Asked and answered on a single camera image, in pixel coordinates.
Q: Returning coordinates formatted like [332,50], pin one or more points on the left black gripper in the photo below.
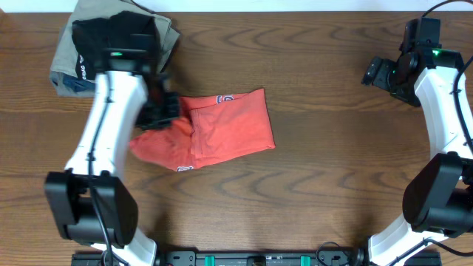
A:
[160,111]

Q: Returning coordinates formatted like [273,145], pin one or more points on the red printed t-shirt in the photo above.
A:
[211,130]

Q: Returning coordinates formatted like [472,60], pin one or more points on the black folded garment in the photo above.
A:
[126,42]

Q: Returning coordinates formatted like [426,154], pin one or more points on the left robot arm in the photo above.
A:
[88,199]

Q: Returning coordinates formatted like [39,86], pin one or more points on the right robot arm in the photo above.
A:
[437,204]

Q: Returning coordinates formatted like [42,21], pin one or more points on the grey blue folded garment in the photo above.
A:
[70,86]

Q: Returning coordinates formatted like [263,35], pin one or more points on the khaki folded garment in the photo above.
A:
[66,56]

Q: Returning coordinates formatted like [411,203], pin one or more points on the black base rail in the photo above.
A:
[325,257]

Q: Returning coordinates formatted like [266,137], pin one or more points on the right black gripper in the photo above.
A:
[379,74]

